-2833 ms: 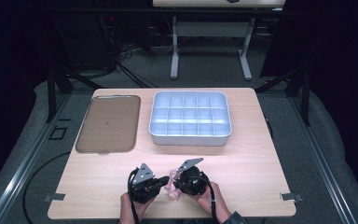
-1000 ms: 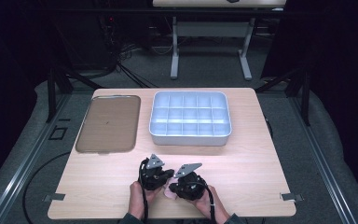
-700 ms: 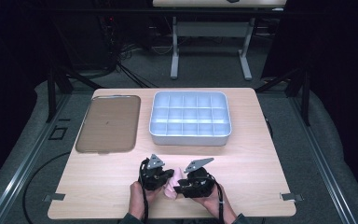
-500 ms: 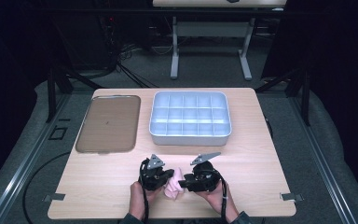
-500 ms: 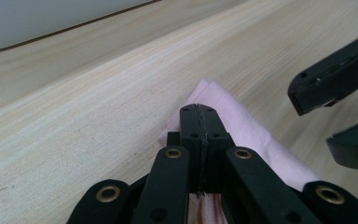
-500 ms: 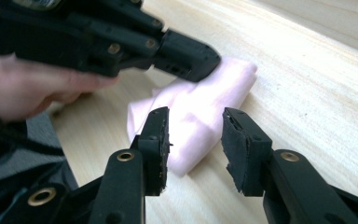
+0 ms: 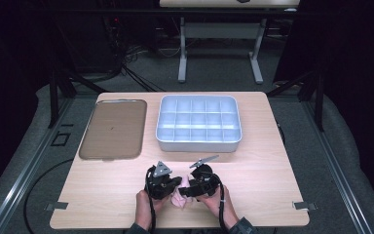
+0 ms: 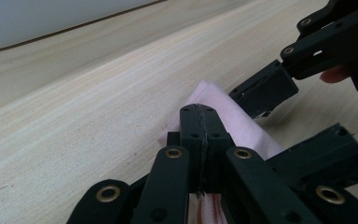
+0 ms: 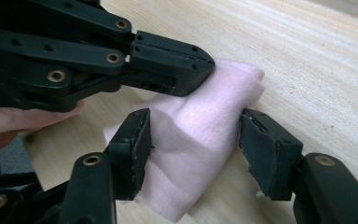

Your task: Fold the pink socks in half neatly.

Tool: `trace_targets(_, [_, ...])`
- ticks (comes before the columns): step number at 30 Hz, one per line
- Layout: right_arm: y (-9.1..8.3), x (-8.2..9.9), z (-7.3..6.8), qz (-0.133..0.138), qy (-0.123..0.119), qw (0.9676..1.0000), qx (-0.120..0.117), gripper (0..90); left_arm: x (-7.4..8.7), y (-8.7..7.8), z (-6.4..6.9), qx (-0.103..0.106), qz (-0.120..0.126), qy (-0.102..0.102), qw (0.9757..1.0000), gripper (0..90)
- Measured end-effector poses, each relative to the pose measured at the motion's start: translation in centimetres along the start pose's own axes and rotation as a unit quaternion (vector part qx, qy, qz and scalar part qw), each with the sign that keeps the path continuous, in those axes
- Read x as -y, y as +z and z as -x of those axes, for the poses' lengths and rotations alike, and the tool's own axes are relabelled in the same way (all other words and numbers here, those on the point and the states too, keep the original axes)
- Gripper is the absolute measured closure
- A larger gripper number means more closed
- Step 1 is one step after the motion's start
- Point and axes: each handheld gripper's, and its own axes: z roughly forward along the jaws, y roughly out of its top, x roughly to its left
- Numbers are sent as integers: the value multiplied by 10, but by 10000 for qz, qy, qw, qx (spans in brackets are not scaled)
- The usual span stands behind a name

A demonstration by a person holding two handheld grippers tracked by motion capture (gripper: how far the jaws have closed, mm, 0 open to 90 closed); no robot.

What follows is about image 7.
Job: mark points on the white divided organizer box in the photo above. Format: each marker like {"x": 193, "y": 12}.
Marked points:
{"x": 198, "y": 125}

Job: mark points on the grey metal table clamp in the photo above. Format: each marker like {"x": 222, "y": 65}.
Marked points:
{"x": 303, "y": 205}
{"x": 56, "y": 205}

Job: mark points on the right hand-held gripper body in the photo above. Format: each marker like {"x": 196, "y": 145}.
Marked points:
{"x": 205, "y": 182}

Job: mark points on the brown metal tray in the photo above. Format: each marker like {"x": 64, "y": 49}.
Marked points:
{"x": 113, "y": 130}

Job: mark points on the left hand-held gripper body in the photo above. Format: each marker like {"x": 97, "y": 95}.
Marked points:
{"x": 158, "y": 185}

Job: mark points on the person's left hand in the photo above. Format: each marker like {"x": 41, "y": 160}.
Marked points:
{"x": 144, "y": 209}

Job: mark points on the black metal stand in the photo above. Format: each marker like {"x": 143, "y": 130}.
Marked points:
{"x": 54, "y": 97}
{"x": 319, "y": 104}

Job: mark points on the white-legged background table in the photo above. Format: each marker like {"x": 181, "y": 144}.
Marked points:
{"x": 220, "y": 31}

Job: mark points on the pink cloth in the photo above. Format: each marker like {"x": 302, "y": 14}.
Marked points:
{"x": 181, "y": 197}

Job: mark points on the person's right hand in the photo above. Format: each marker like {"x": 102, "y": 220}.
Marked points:
{"x": 217, "y": 204}

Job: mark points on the aluminium floor rail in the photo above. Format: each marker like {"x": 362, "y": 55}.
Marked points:
{"x": 26, "y": 175}
{"x": 334, "y": 169}

